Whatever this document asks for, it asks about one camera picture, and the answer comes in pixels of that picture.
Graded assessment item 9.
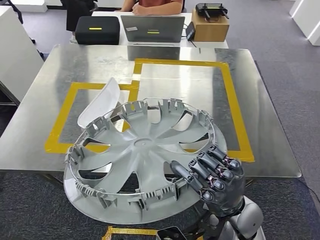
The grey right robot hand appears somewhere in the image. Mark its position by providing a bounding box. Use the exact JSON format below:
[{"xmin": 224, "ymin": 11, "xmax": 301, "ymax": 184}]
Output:
[{"xmin": 170, "ymin": 144, "xmax": 246, "ymax": 218}]

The grey plastic wheel cover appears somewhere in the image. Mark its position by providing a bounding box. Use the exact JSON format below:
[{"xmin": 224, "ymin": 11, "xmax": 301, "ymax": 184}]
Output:
[{"xmin": 63, "ymin": 97, "xmax": 228, "ymax": 225}]

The steel workbench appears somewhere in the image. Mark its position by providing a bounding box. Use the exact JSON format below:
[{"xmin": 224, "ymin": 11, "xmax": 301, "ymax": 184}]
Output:
[{"xmin": 0, "ymin": 43, "xmax": 303, "ymax": 180}]

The white plastic panel part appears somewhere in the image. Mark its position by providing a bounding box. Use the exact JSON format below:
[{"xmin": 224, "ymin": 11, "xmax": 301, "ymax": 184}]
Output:
[{"xmin": 76, "ymin": 77, "xmax": 122, "ymax": 129}]

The brown cardboard box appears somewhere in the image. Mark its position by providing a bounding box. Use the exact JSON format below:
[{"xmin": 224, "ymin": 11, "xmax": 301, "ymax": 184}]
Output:
[{"xmin": 191, "ymin": 8, "xmax": 230, "ymax": 43}]

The black power adapter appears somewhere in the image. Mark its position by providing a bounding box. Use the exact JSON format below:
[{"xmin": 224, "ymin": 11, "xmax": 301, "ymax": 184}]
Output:
[{"xmin": 185, "ymin": 21, "xmax": 196, "ymax": 42}]

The black remote controller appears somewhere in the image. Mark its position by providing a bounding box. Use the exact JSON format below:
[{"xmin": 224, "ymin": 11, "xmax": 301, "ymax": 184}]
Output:
[{"xmin": 195, "ymin": 2, "xmax": 229, "ymax": 21}]

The grey laptop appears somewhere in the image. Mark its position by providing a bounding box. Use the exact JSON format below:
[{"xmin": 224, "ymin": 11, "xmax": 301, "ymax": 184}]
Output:
[{"xmin": 120, "ymin": 14, "xmax": 186, "ymax": 47}]

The white partition block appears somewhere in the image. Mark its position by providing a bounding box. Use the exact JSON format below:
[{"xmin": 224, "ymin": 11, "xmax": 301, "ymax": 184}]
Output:
[{"xmin": 289, "ymin": 0, "xmax": 320, "ymax": 47}]

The person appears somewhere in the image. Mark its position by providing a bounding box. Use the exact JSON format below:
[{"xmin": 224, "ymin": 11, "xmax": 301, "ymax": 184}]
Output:
[{"xmin": 119, "ymin": 0, "xmax": 184, "ymax": 17}]

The black hard case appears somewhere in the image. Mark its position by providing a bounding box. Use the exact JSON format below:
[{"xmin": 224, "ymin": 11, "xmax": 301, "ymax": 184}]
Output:
[{"xmin": 75, "ymin": 15, "xmax": 121, "ymax": 46}]

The white side desk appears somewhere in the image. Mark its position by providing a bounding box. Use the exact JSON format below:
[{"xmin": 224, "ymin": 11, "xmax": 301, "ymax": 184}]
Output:
[{"xmin": 0, "ymin": 5, "xmax": 45, "ymax": 106}]

